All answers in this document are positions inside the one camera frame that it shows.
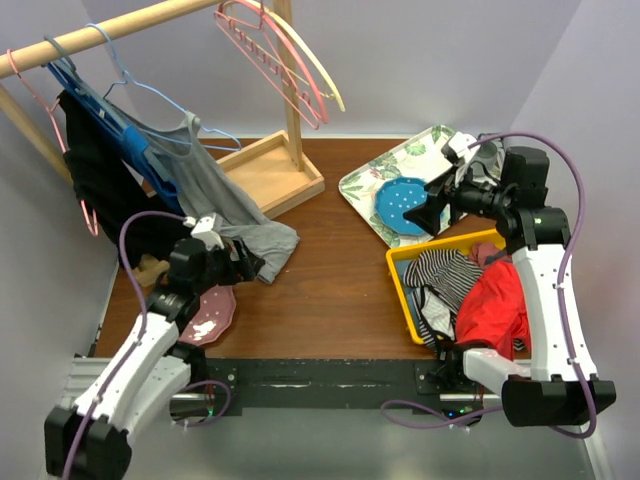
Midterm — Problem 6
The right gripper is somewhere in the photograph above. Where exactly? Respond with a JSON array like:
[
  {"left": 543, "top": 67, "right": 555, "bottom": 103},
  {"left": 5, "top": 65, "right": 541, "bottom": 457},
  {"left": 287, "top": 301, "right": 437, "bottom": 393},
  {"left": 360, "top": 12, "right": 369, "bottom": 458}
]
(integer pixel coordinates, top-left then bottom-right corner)
[{"left": 404, "top": 161, "right": 512, "bottom": 237}]

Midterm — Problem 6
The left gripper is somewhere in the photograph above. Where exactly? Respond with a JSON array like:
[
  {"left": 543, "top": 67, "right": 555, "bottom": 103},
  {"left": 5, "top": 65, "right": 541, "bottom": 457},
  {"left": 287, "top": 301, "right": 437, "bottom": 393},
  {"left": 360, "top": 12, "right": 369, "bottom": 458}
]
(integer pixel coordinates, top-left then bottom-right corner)
[{"left": 194, "top": 235, "right": 264, "bottom": 294}]

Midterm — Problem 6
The grey tank top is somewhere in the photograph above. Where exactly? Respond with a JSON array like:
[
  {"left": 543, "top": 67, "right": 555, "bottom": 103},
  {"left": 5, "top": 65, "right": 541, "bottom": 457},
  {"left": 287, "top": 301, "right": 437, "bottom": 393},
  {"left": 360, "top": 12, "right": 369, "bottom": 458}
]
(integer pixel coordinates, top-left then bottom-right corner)
[{"left": 142, "top": 112, "right": 300, "bottom": 284}]

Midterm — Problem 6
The light blue wire hanger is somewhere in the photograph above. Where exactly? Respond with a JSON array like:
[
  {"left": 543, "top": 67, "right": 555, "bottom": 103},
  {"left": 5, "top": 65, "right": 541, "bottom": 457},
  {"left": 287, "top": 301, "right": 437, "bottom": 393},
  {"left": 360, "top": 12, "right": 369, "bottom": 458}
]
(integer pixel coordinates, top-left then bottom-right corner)
[{"left": 84, "top": 22, "right": 242, "bottom": 152}]

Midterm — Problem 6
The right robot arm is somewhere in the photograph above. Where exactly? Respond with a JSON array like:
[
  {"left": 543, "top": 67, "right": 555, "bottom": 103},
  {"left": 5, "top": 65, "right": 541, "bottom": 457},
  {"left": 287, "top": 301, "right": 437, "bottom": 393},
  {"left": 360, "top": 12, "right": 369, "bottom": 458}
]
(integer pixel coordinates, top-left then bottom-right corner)
[{"left": 404, "top": 143, "right": 616, "bottom": 438}]

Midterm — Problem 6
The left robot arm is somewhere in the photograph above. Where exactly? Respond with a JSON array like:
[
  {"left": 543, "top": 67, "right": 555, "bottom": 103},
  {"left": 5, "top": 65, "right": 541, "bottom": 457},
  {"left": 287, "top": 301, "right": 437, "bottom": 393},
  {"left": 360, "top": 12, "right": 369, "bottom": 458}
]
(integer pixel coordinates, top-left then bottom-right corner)
[{"left": 44, "top": 238, "right": 264, "bottom": 479}]

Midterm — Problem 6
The blue garment on hanger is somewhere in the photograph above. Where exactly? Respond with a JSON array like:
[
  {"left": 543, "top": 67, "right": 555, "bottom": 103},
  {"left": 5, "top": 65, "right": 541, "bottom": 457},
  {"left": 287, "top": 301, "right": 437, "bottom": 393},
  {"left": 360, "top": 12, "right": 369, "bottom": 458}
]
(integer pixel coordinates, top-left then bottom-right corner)
[{"left": 45, "top": 57, "right": 186, "bottom": 216}]

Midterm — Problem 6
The cream plastic hanger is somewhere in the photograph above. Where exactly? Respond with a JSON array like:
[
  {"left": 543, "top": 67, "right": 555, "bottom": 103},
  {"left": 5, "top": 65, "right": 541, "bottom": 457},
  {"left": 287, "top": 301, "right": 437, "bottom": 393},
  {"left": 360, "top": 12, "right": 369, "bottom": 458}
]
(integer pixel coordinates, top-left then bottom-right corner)
[{"left": 265, "top": 1, "right": 346, "bottom": 113}]

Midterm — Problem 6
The black garment on hanger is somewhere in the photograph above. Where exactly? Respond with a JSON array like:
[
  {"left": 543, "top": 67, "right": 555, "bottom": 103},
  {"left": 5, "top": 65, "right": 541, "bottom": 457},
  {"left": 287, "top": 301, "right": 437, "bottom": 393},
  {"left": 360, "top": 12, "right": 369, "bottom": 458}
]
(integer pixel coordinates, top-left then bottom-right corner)
[{"left": 58, "top": 91, "right": 189, "bottom": 267}]

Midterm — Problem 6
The pink plastic hanger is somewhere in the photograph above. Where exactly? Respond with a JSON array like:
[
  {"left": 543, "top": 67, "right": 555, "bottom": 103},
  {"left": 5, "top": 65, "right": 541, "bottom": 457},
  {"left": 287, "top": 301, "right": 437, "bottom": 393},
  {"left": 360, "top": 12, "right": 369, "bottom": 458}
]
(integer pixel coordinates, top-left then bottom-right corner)
[{"left": 214, "top": 1, "right": 329, "bottom": 130}]

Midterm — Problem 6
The grey blue hanger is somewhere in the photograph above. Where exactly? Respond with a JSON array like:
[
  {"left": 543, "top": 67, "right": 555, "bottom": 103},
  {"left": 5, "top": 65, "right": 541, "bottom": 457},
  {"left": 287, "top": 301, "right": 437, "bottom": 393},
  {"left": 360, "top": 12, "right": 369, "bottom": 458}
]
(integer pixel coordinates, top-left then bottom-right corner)
[{"left": 43, "top": 34, "right": 171, "bottom": 199}]

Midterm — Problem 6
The blue dotted plate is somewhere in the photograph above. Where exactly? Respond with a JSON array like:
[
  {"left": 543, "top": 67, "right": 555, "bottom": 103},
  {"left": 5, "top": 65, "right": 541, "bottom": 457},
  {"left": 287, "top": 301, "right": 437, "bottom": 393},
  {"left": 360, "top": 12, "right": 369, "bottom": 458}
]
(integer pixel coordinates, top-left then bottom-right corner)
[{"left": 374, "top": 176, "right": 428, "bottom": 236}]

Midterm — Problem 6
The floral leaf tray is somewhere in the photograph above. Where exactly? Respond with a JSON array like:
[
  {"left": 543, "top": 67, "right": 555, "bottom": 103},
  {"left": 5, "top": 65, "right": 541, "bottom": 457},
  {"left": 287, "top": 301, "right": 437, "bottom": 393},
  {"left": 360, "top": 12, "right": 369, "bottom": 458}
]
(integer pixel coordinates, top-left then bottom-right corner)
[{"left": 338, "top": 125, "right": 455, "bottom": 248}]

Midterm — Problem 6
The pink dotted plate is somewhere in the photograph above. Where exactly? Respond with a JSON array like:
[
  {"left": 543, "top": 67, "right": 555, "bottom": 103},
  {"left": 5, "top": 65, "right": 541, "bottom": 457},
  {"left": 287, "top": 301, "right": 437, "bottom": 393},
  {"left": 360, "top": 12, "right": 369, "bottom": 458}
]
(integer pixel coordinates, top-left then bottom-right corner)
[{"left": 179, "top": 286, "right": 236, "bottom": 347}]

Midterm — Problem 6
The yellow plastic bin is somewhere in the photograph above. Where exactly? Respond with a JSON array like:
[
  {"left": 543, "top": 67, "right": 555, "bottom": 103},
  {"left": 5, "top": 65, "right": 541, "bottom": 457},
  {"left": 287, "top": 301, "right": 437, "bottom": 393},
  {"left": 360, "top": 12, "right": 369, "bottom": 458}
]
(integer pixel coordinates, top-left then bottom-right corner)
[{"left": 385, "top": 229, "right": 506, "bottom": 345}]

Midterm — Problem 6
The grey cup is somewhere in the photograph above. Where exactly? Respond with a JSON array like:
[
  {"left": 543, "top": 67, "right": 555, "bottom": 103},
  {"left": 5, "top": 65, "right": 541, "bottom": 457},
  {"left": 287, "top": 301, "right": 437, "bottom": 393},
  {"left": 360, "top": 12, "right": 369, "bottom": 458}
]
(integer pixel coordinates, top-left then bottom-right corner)
[{"left": 477, "top": 140, "right": 505, "bottom": 176}]

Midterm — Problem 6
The black white striped garment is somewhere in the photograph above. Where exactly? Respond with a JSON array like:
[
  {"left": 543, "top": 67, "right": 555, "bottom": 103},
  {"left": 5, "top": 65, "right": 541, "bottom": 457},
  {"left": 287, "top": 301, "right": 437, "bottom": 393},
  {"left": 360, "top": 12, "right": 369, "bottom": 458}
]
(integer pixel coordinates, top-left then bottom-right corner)
[{"left": 402, "top": 249, "right": 483, "bottom": 356}]

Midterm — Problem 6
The wooden clothes rack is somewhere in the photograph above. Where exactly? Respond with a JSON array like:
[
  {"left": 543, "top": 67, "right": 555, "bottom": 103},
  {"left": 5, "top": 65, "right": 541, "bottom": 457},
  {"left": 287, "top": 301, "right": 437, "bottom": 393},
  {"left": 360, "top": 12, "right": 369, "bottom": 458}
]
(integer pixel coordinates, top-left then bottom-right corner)
[{"left": 1, "top": 1, "right": 325, "bottom": 222}]

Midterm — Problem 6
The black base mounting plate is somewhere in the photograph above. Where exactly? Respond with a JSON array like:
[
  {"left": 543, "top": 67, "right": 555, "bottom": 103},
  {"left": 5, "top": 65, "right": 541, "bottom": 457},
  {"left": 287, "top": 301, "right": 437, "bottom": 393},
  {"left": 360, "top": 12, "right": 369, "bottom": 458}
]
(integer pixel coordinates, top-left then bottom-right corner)
[{"left": 201, "top": 358, "right": 491, "bottom": 416}]

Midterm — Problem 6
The red garment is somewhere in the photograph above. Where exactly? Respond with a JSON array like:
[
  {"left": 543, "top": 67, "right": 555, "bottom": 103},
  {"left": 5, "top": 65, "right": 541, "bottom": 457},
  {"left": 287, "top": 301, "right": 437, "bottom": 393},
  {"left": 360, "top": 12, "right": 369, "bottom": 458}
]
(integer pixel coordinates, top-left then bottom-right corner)
[{"left": 455, "top": 242, "right": 531, "bottom": 360}]

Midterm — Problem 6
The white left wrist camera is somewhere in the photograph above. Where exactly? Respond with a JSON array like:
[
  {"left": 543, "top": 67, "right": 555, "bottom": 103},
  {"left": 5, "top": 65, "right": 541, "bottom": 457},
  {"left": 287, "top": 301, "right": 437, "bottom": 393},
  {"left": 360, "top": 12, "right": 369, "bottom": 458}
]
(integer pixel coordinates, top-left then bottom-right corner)
[{"left": 182, "top": 213, "right": 224, "bottom": 250}]

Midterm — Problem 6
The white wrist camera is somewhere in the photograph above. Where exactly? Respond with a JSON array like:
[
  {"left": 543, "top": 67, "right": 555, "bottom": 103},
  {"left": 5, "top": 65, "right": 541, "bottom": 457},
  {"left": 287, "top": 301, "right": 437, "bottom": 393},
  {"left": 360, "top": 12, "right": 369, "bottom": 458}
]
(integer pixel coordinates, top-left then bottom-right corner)
[
  {"left": 441, "top": 132, "right": 479, "bottom": 169},
  {"left": 182, "top": 213, "right": 224, "bottom": 250}
]

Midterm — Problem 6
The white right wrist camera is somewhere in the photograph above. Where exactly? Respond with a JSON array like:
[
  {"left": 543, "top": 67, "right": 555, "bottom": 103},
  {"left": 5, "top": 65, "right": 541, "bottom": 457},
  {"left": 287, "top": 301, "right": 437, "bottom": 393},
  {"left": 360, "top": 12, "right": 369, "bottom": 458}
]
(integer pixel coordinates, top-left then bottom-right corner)
[{"left": 441, "top": 132, "right": 479, "bottom": 169}]

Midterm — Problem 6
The pink wire hanger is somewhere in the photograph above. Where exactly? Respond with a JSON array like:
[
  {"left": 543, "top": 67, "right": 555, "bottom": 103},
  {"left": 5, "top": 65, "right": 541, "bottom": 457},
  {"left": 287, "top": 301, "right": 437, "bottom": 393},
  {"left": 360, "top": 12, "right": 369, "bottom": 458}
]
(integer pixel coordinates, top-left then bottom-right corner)
[{"left": 6, "top": 49, "right": 99, "bottom": 237}]

